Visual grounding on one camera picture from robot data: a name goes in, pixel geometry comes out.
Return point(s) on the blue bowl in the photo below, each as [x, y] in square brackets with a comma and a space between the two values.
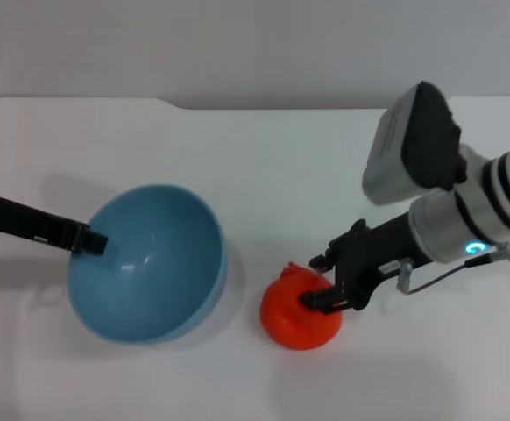
[150, 272]

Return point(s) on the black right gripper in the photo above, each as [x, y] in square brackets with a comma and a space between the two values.
[377, 250]

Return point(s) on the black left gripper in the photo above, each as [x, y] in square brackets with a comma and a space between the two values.
[27, 223]

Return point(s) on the orange fruit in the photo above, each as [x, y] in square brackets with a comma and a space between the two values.
[290, 324]

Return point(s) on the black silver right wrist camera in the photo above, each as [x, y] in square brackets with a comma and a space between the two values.
[417, 144]

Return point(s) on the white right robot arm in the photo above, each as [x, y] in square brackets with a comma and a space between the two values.
[478, 210]

